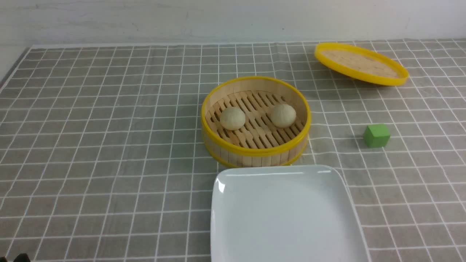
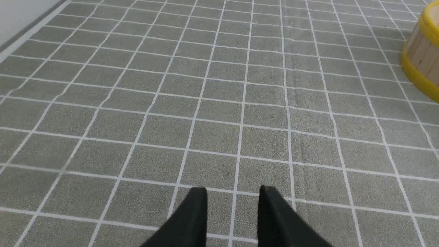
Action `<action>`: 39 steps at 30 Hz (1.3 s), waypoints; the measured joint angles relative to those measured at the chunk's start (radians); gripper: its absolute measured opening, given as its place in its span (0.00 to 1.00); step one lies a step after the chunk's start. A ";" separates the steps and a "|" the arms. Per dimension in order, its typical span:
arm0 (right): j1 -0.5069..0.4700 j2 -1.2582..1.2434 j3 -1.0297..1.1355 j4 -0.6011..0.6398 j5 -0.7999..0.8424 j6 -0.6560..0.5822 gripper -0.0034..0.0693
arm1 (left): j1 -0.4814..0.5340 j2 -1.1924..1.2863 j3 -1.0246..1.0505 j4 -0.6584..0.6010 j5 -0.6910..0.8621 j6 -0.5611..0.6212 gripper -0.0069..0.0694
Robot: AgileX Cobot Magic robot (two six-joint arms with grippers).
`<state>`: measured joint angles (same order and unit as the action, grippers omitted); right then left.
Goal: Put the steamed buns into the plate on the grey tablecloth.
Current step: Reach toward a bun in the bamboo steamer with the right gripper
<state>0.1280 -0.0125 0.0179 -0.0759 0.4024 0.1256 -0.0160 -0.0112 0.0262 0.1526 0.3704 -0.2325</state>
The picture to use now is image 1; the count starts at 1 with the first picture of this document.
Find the yellow rimmed bamboo steamer basket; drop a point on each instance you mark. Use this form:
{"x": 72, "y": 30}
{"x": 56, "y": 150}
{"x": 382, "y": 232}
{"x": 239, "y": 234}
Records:
{"x": 258, "y": 142}

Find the yellow rimmed steamer lid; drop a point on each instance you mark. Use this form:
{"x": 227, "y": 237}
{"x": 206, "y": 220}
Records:
{"x": 361, "y": 64}

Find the green cube block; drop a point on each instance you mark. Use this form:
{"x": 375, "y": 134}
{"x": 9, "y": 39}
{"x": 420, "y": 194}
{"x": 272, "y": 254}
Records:
{"x": 376, "y": 135}

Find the white square plate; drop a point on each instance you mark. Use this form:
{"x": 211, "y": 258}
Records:
{"x": 284, "y": 214}

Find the grey checked tablecloth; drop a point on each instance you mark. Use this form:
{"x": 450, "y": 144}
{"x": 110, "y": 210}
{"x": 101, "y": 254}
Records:
{"x": 102, "y": 156}

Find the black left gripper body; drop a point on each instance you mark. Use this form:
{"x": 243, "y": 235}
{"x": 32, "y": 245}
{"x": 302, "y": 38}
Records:
{"x": 22, "y": 258}

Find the steamed bun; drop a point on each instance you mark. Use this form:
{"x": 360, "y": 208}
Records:
{"x": 232, "y": 118}
{"x": 283, "y": 116}

